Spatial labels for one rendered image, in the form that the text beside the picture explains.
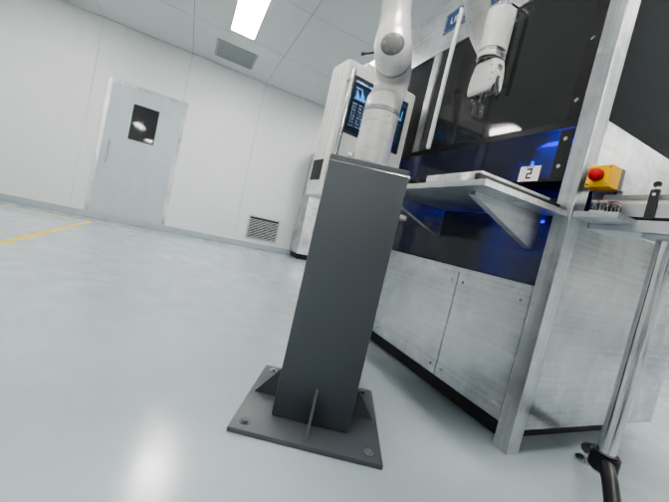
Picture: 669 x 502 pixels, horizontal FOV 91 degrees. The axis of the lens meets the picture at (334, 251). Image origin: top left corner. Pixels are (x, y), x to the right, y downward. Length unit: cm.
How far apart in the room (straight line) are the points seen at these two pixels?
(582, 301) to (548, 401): 39
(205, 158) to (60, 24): 254
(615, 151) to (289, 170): 559
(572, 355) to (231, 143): 580
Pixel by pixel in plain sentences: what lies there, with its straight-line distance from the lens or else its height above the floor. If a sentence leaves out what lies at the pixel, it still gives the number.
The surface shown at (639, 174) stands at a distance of 173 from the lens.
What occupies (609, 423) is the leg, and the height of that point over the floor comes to 24.
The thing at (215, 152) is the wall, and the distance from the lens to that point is 635.
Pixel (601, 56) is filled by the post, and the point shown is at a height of 142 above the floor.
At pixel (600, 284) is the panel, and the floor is 66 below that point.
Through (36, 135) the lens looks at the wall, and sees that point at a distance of 663.
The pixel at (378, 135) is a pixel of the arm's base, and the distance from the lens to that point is 114.
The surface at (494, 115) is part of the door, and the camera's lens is 179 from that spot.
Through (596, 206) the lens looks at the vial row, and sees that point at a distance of 139.
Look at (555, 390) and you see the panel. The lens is 157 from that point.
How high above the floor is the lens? 63
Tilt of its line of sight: 3 degrees down
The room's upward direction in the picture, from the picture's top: 13 degrees clockwise
